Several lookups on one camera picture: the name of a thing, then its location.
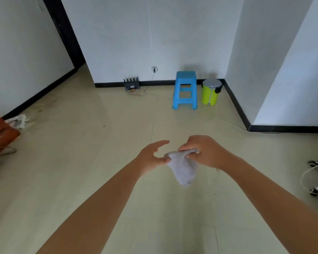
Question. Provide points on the person's left hand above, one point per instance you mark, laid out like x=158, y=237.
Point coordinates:
x=147, y=158

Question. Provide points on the person's right hand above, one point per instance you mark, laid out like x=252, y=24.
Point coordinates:
x=210, y=153

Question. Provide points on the person's left thumb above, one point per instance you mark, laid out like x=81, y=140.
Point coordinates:
x=163, y=160

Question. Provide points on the person's right thumb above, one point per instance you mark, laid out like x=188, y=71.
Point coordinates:
x=186, y=149

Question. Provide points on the grey sock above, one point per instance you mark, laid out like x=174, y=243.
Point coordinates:
x=182, y=166

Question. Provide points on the person's left forearm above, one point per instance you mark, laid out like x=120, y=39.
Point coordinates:
x=95, y=216

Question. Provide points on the person's right forearm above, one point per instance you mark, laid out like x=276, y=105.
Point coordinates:
x=278, y=208

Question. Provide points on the blue plastic stool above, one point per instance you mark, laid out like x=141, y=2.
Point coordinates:
x=185, y=89

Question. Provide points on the green pedal trash bin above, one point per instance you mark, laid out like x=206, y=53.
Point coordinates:
x=211, y=91

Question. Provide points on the black router with antennas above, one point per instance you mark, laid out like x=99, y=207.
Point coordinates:
x=132, y=83

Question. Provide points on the white wheeled rack base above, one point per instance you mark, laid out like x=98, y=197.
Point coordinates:
x=316, y=177

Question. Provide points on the brown wooden furniture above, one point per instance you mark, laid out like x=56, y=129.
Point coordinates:
x=0, y=132

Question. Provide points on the wall power plug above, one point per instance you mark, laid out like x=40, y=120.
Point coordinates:
x=154, y=68

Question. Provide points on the dark door frame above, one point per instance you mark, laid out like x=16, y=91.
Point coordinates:
x=65, y=31

